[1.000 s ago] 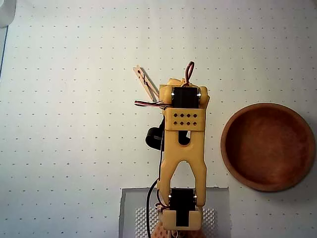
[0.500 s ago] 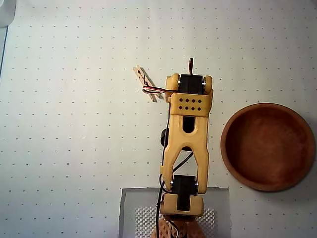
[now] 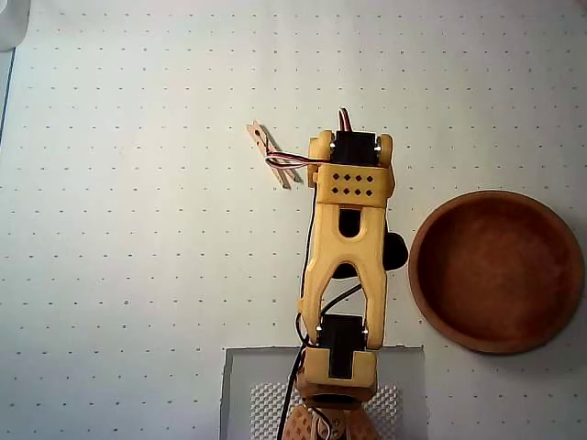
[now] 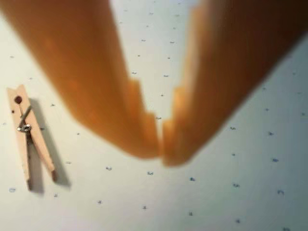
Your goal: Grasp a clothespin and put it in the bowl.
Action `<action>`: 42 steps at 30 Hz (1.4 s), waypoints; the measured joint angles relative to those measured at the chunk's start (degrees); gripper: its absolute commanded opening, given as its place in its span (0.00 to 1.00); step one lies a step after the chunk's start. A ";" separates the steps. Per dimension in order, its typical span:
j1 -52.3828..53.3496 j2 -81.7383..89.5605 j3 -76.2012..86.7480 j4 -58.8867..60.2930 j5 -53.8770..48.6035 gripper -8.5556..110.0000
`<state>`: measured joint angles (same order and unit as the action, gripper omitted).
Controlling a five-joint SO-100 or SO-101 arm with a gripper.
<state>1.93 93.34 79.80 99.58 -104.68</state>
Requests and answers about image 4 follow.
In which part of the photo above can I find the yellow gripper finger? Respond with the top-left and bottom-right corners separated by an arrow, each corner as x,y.
0,0 -> 160,159
162,0 -> 308,167

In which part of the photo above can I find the wooden clothespin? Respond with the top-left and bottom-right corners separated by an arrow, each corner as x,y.
6,82 -> 59,191

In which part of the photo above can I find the white dotted paper sheet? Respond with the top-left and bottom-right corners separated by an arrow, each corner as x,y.
0,0 -> 308,231

